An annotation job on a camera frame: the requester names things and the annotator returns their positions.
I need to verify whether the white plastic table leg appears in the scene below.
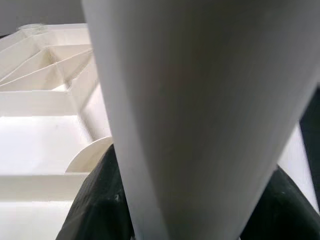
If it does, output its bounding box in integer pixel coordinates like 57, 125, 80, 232
81, 0, 320, 240

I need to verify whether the white plastic table top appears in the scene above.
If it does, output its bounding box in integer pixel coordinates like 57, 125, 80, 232
0, 22, 316, 240

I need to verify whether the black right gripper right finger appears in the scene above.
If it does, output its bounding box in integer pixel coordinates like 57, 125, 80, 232
259, 166, 320, 240

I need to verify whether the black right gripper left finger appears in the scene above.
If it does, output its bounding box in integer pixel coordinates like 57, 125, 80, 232
56, 143, 133, 240

